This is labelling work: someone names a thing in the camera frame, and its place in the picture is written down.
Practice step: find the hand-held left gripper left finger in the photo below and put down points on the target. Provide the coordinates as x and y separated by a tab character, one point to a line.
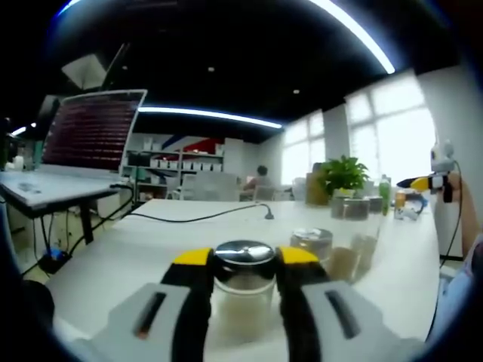
188	320

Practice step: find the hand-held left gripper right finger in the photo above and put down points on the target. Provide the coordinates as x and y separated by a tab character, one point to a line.
298	320

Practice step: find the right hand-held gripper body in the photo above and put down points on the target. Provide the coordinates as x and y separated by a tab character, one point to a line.
442	158

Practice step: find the seasoning bottle white powder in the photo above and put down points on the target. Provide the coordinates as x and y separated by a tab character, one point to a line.
376	204
243	252

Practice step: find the seasoning bottle brown granules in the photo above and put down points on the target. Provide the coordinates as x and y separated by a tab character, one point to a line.
351	211

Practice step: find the seasoning bottle pale tan powder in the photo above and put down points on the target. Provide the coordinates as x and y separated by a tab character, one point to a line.
311	241

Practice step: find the green drink bottle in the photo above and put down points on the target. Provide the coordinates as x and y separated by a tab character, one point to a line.
384	196

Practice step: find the person's right hand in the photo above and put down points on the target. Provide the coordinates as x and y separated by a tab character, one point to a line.
458	186

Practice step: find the orange drink can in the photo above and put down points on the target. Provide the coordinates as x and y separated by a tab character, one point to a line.
400	205

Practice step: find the blue white packet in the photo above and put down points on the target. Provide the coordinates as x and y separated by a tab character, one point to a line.
417	209

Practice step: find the large bright window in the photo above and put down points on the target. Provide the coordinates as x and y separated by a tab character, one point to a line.
302	151
400	139

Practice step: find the potted green plant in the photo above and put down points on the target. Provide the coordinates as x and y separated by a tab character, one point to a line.
343	171

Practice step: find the brown paper bag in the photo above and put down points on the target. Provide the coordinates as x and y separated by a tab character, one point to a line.
315	190

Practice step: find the light blue shirt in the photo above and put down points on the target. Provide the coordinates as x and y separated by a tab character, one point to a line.
460	286

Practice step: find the long ceiling light strip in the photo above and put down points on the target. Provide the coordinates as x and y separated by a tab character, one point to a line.
381	56
211	114

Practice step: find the white desk black legs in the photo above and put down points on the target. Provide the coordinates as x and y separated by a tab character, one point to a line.
87	226

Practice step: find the black floor power strip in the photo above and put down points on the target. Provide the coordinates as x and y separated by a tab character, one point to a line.
54	260

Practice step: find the row of white storage bins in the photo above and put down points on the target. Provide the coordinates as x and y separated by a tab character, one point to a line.
188	164

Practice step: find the white storage shelf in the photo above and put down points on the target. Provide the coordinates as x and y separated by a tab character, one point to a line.
177	152

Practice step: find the silver open laptop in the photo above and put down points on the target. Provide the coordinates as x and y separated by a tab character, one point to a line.
90	132

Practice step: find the dark monitor on pole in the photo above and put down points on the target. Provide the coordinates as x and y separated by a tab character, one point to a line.
49	111

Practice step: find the ceiling air conditioner unit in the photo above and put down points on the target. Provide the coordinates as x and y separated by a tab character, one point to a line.
83	69

